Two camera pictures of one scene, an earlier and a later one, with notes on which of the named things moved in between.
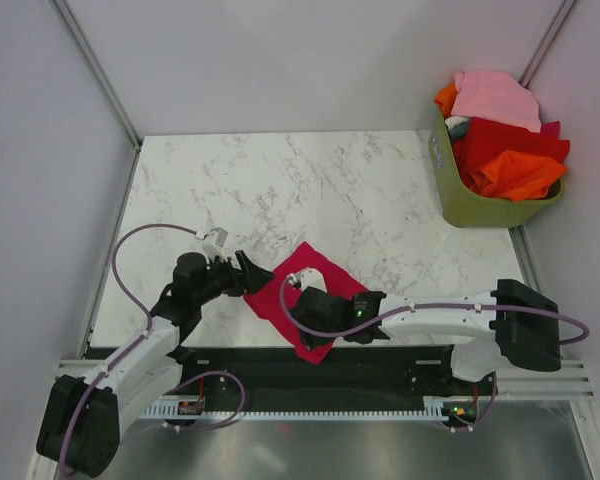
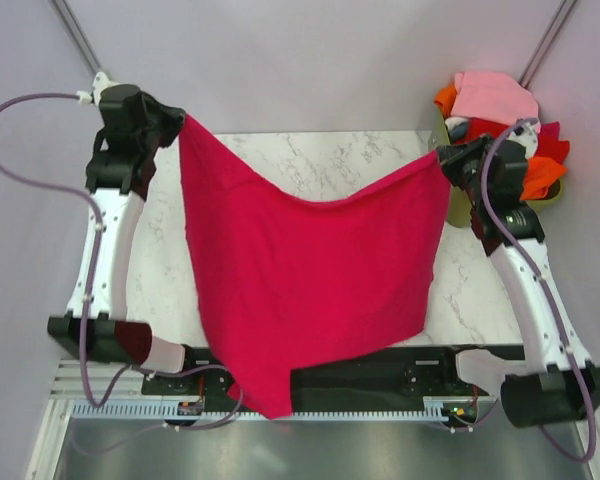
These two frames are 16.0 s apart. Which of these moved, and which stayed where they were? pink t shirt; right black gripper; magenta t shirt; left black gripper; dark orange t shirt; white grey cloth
Moved: left black gripper; right black gripper; magenta t shirt
Stayed: pink t shirt; white grey cloth; dark orange t shirt
